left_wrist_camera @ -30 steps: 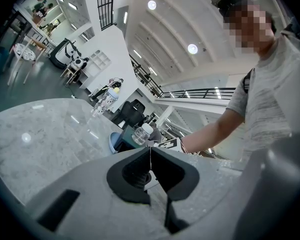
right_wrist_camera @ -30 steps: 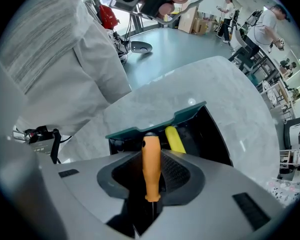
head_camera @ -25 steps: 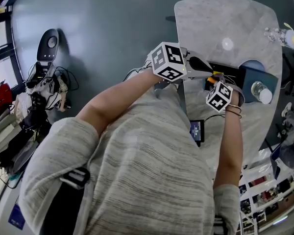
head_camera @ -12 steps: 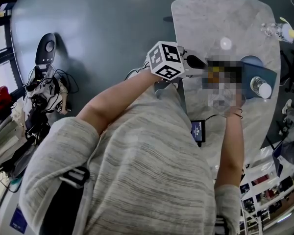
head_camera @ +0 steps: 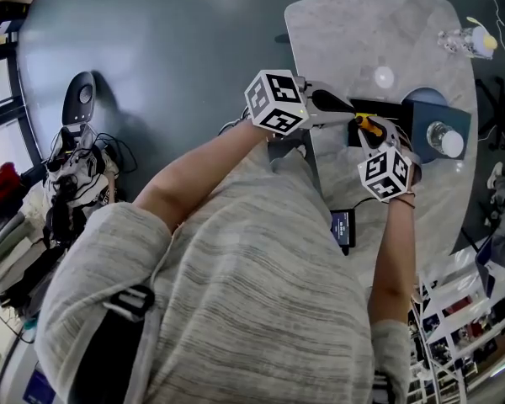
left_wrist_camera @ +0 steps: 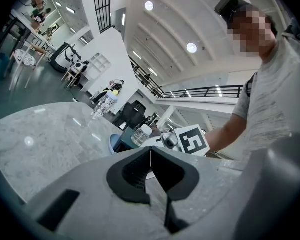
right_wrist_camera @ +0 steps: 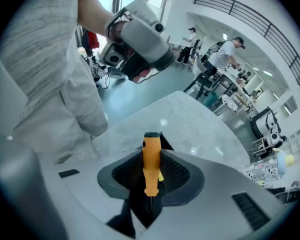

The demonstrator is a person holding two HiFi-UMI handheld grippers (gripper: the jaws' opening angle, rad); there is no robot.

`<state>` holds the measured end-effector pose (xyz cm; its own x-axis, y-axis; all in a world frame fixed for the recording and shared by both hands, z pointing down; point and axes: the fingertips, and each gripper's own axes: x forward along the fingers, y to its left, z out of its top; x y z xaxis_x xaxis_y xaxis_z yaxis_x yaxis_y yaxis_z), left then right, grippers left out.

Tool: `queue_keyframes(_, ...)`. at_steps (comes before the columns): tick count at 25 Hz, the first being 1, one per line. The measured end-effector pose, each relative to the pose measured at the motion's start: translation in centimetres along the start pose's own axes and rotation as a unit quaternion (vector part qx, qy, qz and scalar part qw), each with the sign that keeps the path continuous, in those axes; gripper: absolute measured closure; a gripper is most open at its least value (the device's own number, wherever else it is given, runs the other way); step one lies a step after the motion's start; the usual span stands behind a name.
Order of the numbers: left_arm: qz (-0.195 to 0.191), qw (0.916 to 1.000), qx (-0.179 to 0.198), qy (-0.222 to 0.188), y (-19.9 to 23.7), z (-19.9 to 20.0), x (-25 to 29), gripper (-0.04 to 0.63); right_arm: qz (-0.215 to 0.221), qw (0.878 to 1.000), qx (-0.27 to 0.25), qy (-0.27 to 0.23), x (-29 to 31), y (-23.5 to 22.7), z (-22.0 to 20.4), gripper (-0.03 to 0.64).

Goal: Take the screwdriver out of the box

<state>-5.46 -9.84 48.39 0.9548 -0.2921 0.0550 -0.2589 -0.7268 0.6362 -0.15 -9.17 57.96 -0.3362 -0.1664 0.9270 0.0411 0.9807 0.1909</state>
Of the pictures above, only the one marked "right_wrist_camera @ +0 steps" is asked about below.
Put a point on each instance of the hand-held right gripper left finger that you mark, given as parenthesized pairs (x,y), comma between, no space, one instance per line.
(90,181)

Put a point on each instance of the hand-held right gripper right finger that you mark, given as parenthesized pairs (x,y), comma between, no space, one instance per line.
(210,204)

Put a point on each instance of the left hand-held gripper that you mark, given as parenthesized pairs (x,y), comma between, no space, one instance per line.
(140,21)

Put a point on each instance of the person's left forearm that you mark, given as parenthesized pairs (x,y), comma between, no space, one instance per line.
(92,14)

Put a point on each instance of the person's left hand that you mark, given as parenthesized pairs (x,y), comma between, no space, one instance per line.
(117,31)

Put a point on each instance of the black-framed grey chair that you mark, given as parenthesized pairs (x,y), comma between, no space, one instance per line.
(199,70)

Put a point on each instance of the red bag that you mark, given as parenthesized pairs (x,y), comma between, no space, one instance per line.
(93,40)

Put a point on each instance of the person's light grey trousers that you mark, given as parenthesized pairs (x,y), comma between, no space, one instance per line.
(72,124)

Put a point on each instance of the clear patterned bottle yellow lid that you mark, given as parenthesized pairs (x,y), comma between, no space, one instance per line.
(265,170)

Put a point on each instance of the blue bin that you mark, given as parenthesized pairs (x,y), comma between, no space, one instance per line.
(211,100)

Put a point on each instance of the white table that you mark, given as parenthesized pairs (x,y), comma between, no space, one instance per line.
(230,80)

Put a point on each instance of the black and white machine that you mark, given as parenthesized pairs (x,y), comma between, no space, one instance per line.
(267,126)

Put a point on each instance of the person's grey striped shirt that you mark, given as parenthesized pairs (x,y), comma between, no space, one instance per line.
(40,59)

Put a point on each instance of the black balcony railing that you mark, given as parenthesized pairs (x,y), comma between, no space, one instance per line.
(265,26)

